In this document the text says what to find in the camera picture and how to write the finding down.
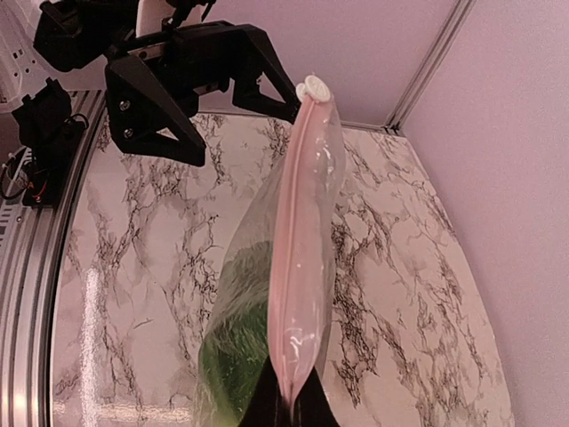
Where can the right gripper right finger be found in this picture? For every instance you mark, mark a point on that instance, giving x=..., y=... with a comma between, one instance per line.
x=311, y=408

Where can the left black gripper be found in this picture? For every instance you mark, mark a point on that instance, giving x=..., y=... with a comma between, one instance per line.
x=147, y=46

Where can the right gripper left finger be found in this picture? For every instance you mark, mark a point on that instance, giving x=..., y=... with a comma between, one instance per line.
x=266, y=407

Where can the green fake bok choy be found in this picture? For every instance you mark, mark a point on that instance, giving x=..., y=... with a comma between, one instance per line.
x=235, y=344

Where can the clear zip top bag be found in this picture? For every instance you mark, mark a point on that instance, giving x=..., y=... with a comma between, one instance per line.
x=293, y=210

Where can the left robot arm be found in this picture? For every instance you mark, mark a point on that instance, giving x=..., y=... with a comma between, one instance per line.
x=49, y=129

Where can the right aluminium frame post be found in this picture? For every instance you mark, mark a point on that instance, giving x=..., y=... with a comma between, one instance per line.
x=429, y=65

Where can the aluminium front rail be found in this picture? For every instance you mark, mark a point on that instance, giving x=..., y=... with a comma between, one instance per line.
x=31, y=258

